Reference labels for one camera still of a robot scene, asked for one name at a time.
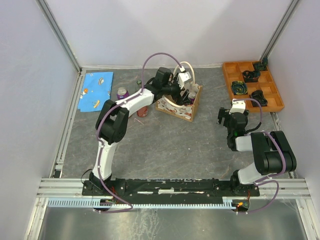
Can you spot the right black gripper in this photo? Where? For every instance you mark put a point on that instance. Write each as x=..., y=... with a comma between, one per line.
x=223, y=113

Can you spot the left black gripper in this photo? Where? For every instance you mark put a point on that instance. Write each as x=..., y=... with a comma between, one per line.
x=184, y=99

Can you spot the purple Fanta can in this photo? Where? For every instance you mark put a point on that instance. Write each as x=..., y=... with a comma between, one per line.
x=122, y=93
x=192, y=96

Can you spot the red soda can front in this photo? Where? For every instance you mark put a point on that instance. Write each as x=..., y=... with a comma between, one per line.
x=142, y=112

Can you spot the green cap glass soda bottle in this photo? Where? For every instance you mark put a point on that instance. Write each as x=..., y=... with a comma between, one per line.
x=138, y=86

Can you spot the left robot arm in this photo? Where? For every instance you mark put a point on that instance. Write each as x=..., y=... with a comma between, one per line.
x=113, y=119

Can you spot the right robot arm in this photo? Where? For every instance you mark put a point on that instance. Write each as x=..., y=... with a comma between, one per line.
x=272, y=153

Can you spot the canvas tote bag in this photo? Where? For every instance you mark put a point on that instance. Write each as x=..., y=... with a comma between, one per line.
x=186, y=112

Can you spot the rolled dark sock blue-yellow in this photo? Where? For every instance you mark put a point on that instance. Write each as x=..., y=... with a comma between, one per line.
x=239, y=88

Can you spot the dark sock lower compartment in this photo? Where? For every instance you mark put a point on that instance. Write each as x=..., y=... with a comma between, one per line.
x=258, y=95

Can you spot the dark folded sock centre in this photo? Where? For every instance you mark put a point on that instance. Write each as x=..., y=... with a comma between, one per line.
x=251, y=76

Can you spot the orange wooden divided tray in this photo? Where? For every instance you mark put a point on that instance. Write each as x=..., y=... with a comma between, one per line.
x=233, y=71

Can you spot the dark sock top corner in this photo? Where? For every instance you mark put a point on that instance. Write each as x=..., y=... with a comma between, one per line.
x=261, y=65

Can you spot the blue patterned cloth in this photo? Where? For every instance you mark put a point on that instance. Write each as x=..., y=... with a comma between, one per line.
x=95, y=92

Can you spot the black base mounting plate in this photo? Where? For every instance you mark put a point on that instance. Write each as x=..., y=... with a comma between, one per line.
x=179, y=191

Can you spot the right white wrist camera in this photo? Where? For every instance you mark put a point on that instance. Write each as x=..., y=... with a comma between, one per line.
x=237, y=106

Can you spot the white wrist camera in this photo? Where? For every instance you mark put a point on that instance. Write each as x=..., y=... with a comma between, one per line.
x=237, y=106
x=184, y=77

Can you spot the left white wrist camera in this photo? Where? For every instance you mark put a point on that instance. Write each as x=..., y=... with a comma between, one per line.
x=184, y=77

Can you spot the right aluminium corner post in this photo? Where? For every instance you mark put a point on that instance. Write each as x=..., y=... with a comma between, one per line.
x=290, y=10

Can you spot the aluminium corner post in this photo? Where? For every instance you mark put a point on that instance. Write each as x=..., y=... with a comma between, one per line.
x=48, y=14
x=290, y=10

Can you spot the aluminium frame rail front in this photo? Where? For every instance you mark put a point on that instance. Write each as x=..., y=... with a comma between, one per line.
x=290, y=188

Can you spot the left aluminium corner post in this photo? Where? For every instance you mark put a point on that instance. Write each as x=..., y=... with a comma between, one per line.
x=48, y=14

